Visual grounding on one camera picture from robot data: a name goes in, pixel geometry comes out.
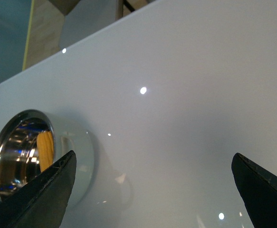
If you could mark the yellow corn cob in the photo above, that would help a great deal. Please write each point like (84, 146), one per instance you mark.
(45, 146)

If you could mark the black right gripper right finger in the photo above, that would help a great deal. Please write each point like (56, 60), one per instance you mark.
(258, 189)

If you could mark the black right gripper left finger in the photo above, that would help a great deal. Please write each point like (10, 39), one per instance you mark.
(42, 202)

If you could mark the beige chair left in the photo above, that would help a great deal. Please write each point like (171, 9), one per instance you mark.
(83, 18)

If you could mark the white electric cooking pot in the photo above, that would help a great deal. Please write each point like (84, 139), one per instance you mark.
(20, 157)

